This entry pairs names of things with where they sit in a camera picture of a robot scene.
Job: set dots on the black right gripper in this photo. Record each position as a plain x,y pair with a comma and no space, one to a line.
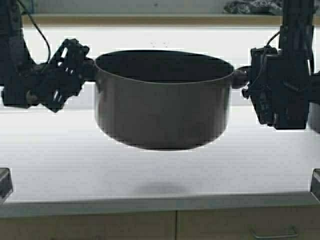
278,87

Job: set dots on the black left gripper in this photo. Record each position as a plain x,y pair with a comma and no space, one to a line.
52,85

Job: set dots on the large dark grey pot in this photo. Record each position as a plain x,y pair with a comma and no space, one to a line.
164,99

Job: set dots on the left robot base block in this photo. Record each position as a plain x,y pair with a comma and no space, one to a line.
6,185

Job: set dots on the right robot base block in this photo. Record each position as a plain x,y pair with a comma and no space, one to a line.
315,184

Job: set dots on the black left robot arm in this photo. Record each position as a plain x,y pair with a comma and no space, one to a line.
24,82

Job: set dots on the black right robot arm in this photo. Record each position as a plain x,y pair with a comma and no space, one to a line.
296,35

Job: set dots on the patterned dark cloth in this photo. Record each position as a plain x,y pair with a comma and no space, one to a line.
254,7

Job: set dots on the right wooden drawer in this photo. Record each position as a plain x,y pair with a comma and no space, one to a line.
261,223

